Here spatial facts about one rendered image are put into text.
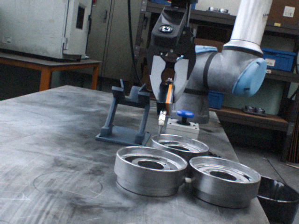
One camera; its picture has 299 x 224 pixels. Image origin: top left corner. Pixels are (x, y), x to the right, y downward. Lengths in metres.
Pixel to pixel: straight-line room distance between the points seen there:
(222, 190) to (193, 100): 0.60
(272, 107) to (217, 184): 4.25
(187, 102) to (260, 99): 3.65
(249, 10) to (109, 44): 3.47
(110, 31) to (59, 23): 1.71
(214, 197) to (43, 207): 0.23
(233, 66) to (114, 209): 0.66
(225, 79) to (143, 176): 0.59
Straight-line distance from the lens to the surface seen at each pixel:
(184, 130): 0.76
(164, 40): 0.61
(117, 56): 4.41
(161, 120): 0.66
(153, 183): 0.48
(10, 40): 2.94
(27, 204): 0.44
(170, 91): 0.69
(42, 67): 2.59
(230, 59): 1.02
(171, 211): 0.46
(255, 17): 1.05
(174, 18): 0.66
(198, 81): 1.06
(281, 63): 4.20
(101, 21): 4.47
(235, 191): 0.50
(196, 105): 1.07
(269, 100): 4.71
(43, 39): 2.84
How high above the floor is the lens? 0.99
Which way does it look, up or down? 10 degrees down
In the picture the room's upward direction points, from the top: 10 degrees clockwise
